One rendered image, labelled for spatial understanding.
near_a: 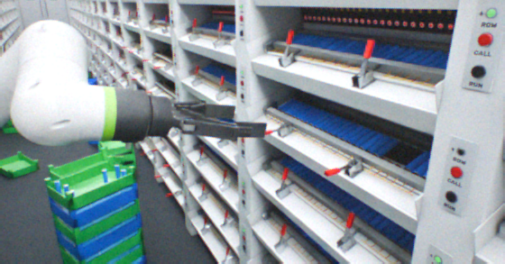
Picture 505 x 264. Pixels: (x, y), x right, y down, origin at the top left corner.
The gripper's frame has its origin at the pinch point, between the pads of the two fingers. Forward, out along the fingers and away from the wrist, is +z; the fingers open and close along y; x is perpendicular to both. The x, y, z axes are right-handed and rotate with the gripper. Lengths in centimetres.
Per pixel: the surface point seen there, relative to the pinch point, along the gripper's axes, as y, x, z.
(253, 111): -30.0, -5.0, 20.9
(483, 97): 36.3, 14.5, 15.7
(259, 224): -29, -46, 31
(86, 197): -79, -57, -19
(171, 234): -107, -99, 30
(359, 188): 16.3, -9.4, 21.0
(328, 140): 1.3, -3.8, 24.1
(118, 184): -85, -54, -6
